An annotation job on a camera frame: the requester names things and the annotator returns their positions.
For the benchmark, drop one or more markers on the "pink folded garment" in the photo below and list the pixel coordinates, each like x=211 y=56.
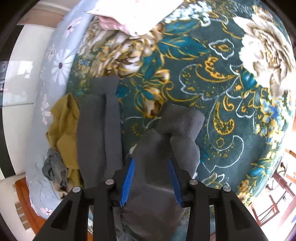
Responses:
x=134 y=18

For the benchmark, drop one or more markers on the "white wardrobe with black stripe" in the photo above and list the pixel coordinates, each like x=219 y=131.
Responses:
x=21 y=59

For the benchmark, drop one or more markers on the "light blue floral quilt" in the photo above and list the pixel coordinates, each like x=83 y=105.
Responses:
x=55 y=70

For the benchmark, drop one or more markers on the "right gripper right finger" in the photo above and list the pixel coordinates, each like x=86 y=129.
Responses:
x=232 y=219

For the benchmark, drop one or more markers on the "mustard yellow knit sweater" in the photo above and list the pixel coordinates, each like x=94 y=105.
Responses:
x=62 y=132

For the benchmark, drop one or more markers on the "dark grey sweatpants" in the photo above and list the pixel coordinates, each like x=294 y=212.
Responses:
x=151 y=212

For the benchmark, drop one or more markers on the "teal floral bed blanket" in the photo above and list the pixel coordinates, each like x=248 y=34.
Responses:
x=231 y=60

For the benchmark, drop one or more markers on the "orange wooden bed frame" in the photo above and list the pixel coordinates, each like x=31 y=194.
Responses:
x=22 y=191

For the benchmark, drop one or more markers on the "wooden chair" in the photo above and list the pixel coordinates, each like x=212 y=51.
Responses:
x=275 y=198

